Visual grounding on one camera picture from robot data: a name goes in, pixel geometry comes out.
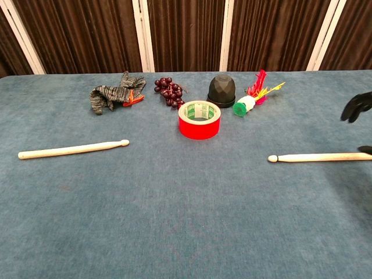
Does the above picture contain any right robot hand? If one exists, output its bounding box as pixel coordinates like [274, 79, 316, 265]
[340, 91, 372, 155]

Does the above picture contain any pale wooden drumstick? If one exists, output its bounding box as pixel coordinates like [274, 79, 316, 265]
[267, 152, 372, 163]
[17, 139, 130, 160]

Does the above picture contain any brown pleated curtain panel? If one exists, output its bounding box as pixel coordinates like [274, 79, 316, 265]
[141, 0, 226, 73]
[319, 0, 372, 71]
[0, 8, 34, 78]
[13, 0, 143, 75]
[228, 0, 332, 72]

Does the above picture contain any colourful feather shuttlecock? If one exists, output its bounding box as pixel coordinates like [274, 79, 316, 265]
[232, 69, 287, 119]

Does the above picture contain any black faceted dice cup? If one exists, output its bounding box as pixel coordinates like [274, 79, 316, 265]
[206, 74, 236, 109]

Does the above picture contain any red tape roll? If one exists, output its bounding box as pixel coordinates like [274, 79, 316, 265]
[178, 100, 221, 141]

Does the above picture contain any dark red grape bunch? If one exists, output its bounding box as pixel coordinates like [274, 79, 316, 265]
[153, 76, 187, 110]

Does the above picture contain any blue carpet table cover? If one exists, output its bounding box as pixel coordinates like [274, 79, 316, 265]
[0, 69, 372, 279]

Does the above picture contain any white screen frame post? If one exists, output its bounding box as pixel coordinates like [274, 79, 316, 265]
[131, 0, 156, 73]
[219, 0, 235, 72]
[0, 0, 47, 75]
[306, 0, 348, 72]

